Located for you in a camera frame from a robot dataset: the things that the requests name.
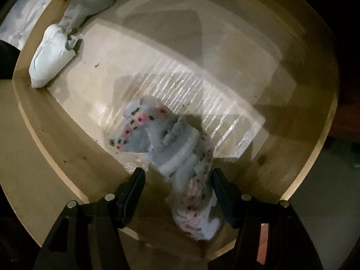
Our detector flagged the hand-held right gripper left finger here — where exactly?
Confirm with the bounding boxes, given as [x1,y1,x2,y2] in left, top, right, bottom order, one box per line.
[32,167,147,270]

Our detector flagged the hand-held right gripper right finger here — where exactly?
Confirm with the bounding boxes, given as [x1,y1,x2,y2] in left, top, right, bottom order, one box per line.
[207,168,324,270]

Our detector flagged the floral print underwear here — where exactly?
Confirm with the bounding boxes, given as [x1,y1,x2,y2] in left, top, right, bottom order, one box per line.
[108,96,225,242]

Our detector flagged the wooden drawer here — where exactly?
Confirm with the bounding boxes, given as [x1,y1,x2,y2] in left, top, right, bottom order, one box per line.
[0,0,339,261]

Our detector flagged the white underwear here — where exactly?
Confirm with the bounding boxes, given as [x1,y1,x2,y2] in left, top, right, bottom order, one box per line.
[29,24,83,88]

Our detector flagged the grey ribbed underwear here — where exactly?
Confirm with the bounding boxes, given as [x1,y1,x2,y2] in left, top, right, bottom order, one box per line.
[60,0,118,34]

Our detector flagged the wood-grain drawer liner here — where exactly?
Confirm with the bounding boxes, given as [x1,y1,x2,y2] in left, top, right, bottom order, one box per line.
[46,6,266,175]

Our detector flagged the white leaf print cloth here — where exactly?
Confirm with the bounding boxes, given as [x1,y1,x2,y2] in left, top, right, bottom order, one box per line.
[0,0,54,48]

